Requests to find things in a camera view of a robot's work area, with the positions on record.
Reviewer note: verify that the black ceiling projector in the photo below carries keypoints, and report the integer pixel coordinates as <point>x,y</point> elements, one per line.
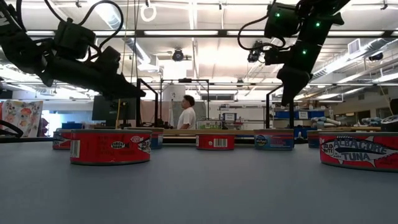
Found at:
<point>376,56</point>

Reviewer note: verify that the colourful printed cloth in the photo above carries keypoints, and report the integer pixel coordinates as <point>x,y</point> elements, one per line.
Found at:
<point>21,116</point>

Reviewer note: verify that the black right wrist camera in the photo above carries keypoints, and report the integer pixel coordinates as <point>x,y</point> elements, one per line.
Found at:
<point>275,56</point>

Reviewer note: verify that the black table frame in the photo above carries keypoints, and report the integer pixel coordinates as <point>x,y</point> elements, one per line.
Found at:
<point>31,140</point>

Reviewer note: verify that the black ceiling dome camera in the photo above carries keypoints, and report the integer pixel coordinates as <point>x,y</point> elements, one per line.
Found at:
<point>178,56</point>

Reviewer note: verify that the white sign blue frame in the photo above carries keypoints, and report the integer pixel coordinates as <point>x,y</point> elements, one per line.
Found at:
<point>229,117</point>

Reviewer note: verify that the red albacore tuna can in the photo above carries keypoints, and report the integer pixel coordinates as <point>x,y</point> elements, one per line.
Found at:
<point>357,152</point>
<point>105,149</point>
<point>214,142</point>
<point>60,141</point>

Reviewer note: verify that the person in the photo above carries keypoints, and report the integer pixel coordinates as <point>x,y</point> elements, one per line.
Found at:
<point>187,118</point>

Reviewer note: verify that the black computer monitor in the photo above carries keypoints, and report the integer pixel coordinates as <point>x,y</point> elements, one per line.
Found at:
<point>102,112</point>

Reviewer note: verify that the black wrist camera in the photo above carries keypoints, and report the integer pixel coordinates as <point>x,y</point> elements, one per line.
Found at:
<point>109,58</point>
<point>275,56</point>

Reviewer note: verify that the blue table mat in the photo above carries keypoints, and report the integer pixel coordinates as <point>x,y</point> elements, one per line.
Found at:
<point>199,193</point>

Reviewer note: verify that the blue storage bins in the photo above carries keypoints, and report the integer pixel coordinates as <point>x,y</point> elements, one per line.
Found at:
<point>314,114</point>

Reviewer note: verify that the black round object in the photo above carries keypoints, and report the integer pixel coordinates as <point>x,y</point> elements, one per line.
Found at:
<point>390,124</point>

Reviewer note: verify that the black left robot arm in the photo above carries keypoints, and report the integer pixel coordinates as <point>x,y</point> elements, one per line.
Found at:
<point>18,46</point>

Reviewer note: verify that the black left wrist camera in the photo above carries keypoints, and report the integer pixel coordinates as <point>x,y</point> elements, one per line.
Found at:
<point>109,58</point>

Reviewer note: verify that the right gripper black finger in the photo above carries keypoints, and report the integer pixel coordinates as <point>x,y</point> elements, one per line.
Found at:
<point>286,84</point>
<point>301,79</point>

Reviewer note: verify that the blue crate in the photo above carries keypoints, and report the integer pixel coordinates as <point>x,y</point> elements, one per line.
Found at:
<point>71,125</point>

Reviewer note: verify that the wooden workbench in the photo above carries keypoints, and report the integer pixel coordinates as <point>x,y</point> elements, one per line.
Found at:
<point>351,128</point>

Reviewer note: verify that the white ceiling air vent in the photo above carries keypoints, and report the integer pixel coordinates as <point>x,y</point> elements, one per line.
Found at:
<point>354,46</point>

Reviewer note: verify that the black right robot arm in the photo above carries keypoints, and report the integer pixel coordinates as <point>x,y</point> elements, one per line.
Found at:
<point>281,21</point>

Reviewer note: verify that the thin black gantry frame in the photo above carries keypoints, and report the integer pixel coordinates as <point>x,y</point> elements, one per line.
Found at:
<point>185,80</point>

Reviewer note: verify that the black ceiling-hung camera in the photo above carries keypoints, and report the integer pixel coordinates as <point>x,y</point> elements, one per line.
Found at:
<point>253,57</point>

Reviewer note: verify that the blue bin white print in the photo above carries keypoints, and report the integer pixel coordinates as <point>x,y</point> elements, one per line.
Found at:
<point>300,135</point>

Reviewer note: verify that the blue tuna can gold lid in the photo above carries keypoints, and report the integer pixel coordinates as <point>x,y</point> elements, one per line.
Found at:
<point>157,138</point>
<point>275,140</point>

